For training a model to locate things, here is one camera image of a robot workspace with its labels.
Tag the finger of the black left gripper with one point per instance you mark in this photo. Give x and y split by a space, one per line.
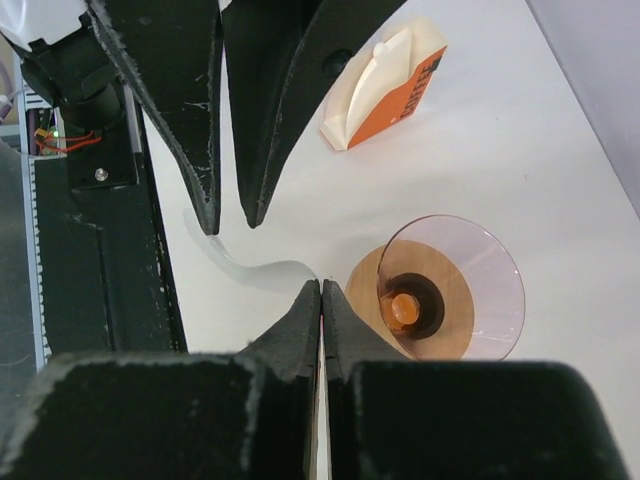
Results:
170 52
282 58

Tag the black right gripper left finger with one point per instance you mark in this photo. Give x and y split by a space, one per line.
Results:
245 415

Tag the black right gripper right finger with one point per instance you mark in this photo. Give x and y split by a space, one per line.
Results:
393 418

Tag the clear pink glass dripper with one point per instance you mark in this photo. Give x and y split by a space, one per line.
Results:
469 288

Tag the orange glass coffee carafe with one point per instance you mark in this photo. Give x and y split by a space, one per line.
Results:
400 311

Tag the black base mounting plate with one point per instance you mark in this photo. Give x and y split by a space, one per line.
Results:
105 281

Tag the grey slotted cable duct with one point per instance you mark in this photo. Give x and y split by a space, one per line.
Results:
41 346

